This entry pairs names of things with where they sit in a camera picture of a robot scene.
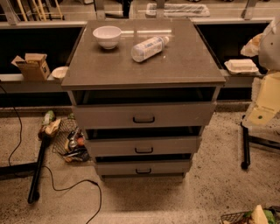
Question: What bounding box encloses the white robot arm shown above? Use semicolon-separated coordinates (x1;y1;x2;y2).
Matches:
241;16;280;125

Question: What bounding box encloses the grey drawer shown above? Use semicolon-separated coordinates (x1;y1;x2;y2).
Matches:
95;159;192;176
72;102;216;129
85;136;202;158

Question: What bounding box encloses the white bowl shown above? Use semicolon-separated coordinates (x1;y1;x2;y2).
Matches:
93;25;122;49

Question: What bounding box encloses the grey bottom drawer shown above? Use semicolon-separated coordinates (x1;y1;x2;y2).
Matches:
95;159;192;176

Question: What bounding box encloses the grey drawer cabinet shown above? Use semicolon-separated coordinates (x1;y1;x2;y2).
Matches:
62;19;225;179

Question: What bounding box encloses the green chip bag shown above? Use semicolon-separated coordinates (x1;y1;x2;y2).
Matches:
42;110;56;125

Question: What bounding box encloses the tan crumpled bag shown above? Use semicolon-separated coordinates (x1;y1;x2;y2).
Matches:
38;119;61;139

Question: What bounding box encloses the grey top drawer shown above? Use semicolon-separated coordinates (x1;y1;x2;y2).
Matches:
72;102;216;129

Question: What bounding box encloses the black table leg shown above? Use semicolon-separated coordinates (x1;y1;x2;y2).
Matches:
0;137;51;204
240;122;280;171

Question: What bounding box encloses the clear plastic tray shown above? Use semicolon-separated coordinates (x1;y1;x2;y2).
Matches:
144;2;211;18

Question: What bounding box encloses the black table leg right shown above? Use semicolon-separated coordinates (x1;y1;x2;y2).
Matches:
240;122;280;171

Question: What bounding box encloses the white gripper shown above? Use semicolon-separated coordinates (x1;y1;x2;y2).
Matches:
241;33;280;125

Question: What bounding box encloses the white foam food container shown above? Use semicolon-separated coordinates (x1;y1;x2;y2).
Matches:
224;59;259;74

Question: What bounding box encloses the clear plastic bottle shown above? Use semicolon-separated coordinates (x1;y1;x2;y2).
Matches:
131;36;170;62

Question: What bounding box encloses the wire basket bottom right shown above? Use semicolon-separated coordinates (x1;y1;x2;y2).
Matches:
220;205;280;224

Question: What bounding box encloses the black power cable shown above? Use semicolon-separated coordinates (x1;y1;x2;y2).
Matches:
0;84;103;224

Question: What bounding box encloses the black table leg left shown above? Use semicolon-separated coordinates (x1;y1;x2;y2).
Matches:
0;137;51;204

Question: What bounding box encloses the brown cardboard box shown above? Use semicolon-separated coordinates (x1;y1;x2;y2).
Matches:
11;53;51;81

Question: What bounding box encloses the wire basket with utensils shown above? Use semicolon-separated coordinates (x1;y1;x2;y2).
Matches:
52;118;90;163

